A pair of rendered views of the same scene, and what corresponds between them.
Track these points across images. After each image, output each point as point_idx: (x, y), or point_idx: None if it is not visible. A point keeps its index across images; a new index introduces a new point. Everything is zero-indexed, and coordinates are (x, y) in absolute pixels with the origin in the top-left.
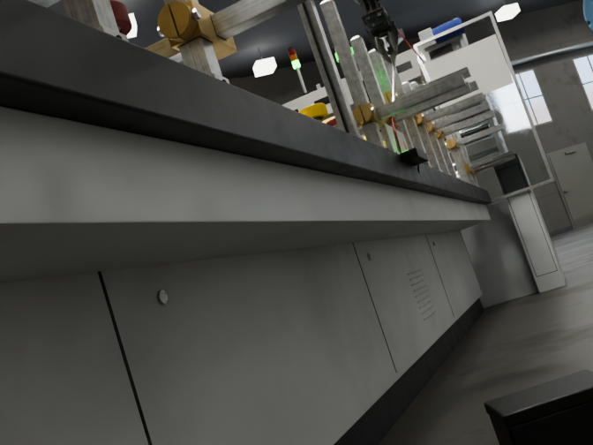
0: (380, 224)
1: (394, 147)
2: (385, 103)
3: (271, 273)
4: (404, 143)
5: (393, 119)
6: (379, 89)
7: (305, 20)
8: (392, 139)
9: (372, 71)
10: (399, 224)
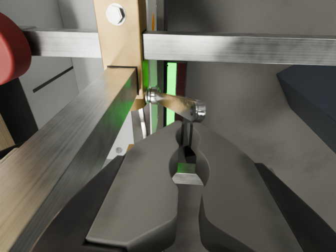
0: None
1: (156, 116)
2: (134, 82)
3: None
4: (152, 24)
5: (147, 72)
6: (125, 103)
7: None
8: (154, 121)
9: (111, 148)
10: None
